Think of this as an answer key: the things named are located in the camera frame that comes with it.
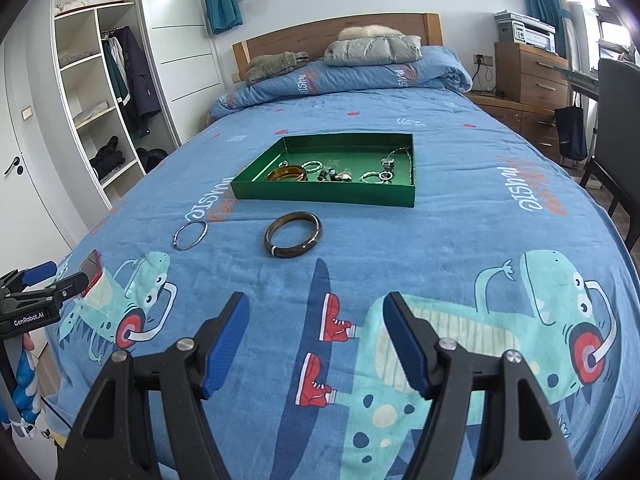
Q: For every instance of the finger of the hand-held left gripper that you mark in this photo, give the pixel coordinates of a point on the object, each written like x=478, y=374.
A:
x=37, y=271
x=67, y=285

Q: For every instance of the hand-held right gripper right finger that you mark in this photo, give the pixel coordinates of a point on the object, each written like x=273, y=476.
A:
x=407, y=345

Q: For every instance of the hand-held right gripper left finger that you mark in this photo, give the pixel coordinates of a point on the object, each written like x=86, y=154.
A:
x=227, y=340

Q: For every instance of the dark brown bangle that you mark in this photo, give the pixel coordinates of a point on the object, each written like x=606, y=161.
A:
x=295, y=253

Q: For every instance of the thin silver bangle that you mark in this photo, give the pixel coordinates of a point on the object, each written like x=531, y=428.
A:
x=175, y=239

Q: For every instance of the green tray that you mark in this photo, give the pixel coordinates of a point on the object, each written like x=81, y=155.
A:
x=325, y=195

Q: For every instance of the amber bangle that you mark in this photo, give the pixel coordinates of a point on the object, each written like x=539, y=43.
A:
x=285, y=177

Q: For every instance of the smartphone with red case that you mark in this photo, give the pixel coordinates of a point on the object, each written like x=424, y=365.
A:
x=92, y=265

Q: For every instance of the white door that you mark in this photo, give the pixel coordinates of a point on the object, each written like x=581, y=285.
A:
x=35, y=200

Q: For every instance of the blue printed bedspread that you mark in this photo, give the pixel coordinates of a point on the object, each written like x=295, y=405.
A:
x=450, y=240

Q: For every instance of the black folded clothes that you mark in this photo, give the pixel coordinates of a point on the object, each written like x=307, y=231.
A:
x=107, y=157

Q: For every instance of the black bag in wardrobe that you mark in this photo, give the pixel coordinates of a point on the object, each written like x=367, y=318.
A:
x=151, y=160

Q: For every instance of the white folded cloth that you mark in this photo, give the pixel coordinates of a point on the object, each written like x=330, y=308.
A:
x=95, y=112

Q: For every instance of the green and white hanging garment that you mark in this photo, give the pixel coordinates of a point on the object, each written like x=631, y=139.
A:
x=114, y=75

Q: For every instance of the grey folded cloth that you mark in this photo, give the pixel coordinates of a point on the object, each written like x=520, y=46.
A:
x=75, y=59

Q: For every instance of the dark hanging coat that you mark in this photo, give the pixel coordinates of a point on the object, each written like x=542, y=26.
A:
x=137, y=80

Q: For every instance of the wooden nightstand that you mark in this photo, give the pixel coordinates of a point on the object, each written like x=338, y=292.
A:
x=520, y=120

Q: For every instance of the black tote bag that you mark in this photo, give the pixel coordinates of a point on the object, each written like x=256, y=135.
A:
x=571, y=130

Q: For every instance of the folded blue duvet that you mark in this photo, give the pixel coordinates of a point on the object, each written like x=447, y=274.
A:
x=360, y=77

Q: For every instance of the white wardrobe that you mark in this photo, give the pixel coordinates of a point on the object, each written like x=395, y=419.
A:
x=180, y=35

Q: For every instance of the grey-brown folded garment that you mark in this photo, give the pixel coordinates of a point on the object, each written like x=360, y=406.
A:
x=272, y=65

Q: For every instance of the wooden drawer chest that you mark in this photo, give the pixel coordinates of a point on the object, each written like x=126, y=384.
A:
x=525, y=75

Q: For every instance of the grey puffer jacket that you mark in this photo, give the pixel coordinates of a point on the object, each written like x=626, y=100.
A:
x=370, y=50

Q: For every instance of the dark chair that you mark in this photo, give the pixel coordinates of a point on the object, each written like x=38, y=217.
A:
x=617, y=125

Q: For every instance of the wooden headboard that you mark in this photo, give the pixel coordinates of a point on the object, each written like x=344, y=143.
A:
x=290, y=40

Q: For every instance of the cream fur cloth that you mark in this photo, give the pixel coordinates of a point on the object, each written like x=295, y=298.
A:
x=365, y=31

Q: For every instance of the glass desk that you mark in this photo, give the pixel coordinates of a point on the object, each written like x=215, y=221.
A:
x=580, y=79

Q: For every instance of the white printer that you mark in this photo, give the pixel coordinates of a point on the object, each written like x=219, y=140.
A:
x=525, y=32

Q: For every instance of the light switch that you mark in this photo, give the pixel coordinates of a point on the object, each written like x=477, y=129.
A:
x=27, y=113

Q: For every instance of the wall socket with plugs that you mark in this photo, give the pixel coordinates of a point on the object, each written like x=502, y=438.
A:
x=483, y=59

